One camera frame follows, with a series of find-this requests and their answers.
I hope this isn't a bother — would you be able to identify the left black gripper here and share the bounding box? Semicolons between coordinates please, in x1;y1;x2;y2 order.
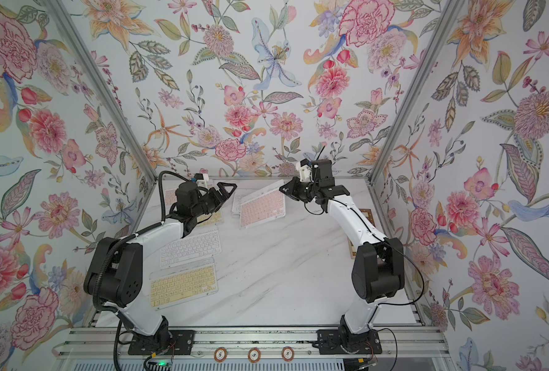
190;182;236;220

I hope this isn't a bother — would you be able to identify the white keyboard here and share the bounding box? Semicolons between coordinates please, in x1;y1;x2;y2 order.
232;193;245;216
159;230;222;269

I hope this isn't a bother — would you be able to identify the pink keyboard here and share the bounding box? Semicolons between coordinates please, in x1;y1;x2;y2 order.
163;189;177;209
240;180;286;229

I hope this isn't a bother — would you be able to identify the yellow keyboard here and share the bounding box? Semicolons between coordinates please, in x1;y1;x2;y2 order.
148;258;219;309
197;211;223;227

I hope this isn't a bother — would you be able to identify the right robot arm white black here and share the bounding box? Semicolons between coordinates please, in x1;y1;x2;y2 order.
279;159;405;337

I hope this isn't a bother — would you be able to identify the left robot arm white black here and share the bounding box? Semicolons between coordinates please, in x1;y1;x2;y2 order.
84;180;237;337

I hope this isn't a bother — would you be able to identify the wooden chessboard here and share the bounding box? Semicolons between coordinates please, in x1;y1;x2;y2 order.
345;208;377;259

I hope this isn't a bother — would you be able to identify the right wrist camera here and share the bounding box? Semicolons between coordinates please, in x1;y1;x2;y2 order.
298;164;312;183

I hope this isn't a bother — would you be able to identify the right black cable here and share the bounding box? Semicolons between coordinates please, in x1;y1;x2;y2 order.
301;196;426;371

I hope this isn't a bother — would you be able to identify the left black cable bundle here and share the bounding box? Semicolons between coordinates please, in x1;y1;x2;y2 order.
90;170;196;371

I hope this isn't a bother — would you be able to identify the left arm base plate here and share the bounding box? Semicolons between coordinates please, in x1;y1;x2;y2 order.
127;326;195;356

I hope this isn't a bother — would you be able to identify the left orange ring marker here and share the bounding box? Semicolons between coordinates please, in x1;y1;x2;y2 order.
213;347;228;363

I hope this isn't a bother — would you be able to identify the orange ring marker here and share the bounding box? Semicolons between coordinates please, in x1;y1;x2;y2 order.
247;348;261;364
213;347;228;363
281;346;295;363

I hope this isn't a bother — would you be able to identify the middle orange ring marker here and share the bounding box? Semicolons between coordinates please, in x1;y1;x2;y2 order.
247;348;261;364

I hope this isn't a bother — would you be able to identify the right orange ring marker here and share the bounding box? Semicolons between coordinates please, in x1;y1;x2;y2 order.
281;346;295;363

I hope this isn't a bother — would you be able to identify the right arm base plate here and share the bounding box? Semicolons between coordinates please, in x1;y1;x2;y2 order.
316;328;383;356

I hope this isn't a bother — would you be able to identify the aluminium front rail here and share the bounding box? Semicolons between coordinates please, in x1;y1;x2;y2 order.
52;326;450;361

